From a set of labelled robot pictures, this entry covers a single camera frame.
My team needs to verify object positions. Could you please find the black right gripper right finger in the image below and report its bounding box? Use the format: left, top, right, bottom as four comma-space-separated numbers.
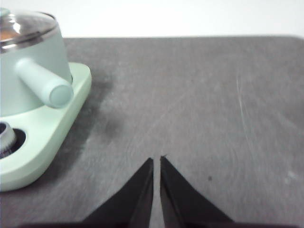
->
160, 155, 239, 228

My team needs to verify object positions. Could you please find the green breakfast machine base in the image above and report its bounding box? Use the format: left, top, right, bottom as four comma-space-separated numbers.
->
0, 62, 93, 192

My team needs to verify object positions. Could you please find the silver control knob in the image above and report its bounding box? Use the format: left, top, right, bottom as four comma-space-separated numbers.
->
0, 122, 19, 159

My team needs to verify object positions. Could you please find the glass pot lid green knob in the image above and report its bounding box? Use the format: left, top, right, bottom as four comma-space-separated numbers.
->
0, 7, 58, 49

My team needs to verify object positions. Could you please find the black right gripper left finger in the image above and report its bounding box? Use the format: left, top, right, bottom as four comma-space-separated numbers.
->
80, 157, 154, 228

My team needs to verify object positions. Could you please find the green pot with handle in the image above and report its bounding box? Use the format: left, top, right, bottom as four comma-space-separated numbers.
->
0, 26, 74, 117

